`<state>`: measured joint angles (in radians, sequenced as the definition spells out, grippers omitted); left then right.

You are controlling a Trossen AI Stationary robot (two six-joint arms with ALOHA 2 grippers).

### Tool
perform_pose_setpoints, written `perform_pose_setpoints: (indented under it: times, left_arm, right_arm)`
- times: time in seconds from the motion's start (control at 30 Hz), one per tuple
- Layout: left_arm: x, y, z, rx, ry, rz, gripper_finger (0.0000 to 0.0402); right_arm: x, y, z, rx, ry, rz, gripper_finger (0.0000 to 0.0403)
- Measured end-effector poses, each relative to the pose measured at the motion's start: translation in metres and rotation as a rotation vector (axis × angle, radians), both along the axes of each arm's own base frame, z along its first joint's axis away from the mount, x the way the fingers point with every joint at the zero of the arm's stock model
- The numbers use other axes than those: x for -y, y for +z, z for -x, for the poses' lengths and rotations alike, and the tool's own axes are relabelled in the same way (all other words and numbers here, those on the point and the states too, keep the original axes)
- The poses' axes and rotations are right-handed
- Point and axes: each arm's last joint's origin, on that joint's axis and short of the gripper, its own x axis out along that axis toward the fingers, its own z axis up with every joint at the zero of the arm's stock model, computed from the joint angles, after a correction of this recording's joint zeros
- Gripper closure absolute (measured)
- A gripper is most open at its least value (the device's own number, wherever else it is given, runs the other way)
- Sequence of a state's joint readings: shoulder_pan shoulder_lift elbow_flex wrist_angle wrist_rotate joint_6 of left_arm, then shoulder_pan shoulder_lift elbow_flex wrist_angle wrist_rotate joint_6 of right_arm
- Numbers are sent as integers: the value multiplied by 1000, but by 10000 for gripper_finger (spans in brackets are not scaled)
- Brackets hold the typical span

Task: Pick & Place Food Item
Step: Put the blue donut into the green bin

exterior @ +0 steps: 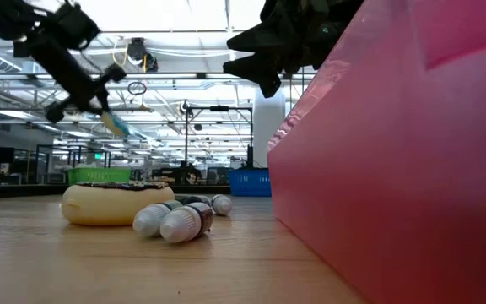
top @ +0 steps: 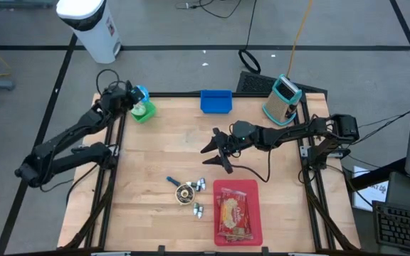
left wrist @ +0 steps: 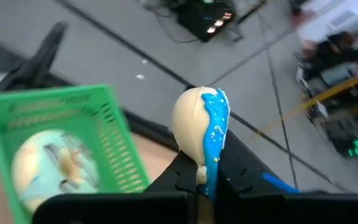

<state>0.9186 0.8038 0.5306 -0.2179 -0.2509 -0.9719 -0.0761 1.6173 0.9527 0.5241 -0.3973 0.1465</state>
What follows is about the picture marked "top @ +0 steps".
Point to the blue iced toy donut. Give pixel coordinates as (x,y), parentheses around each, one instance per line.
(146,93)

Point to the white paper sheet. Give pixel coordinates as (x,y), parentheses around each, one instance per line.
(368,195)

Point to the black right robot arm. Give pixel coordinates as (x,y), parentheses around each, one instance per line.
(290,133)

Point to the chocolate iced toy donut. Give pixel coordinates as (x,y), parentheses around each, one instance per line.
(180,198)

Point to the black desk bar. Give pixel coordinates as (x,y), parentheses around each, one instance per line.
(376,176)

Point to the black aluminium table frame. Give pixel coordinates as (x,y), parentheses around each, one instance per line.
(176,94)

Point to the green plastic basket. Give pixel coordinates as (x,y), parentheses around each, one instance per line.
(149,113)

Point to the blue plastic basket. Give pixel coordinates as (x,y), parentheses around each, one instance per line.
(216,103)

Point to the red plastic tray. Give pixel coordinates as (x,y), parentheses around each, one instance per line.
(256,213)

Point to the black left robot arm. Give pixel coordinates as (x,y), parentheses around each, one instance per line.
(84,122)

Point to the small white-capped bottle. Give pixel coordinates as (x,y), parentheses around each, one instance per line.
(200,212)
(195,209)
(203,184)
(198,185)
(191,184)

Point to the green iced toy donut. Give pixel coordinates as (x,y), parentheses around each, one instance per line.
(139,109)

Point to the white step trash can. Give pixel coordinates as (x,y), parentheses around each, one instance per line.
(94,35)

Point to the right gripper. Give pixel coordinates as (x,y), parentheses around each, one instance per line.
(229,146)

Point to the black computer keyboard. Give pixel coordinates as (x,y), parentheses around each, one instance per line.
(404,227)

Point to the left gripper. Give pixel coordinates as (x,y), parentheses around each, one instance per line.
(123,96)

